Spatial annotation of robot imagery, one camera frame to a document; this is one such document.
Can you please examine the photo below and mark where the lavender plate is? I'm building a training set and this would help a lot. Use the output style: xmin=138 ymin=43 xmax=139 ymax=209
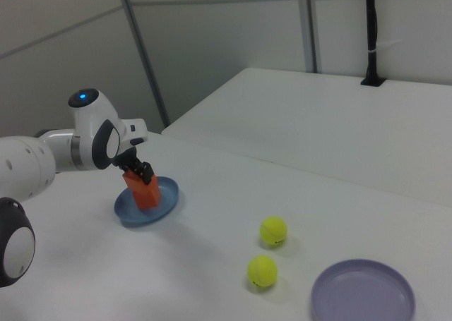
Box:
xmin=310 ymin=258 xmax=417 ymax=321

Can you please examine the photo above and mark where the blue plate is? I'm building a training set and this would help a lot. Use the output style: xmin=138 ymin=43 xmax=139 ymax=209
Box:
xmin=113 ymin=175 xmax=180 ymax=227

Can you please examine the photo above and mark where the yellow tennis ball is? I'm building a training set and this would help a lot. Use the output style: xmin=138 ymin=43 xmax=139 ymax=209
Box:
xmin=246 ymin=255 xmax=279 ymax=287
xmin=260 ymin=216 xmax=288 ymax=248

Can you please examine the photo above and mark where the black pole stand with clamp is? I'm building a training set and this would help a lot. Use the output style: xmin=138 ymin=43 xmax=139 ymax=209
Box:
xmin=359 ymin=0 xmax=386 ymax=87

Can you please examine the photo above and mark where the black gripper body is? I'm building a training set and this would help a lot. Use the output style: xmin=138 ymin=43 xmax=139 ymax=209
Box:
xmin=112 ymin=146 xmax=139 ymax=171

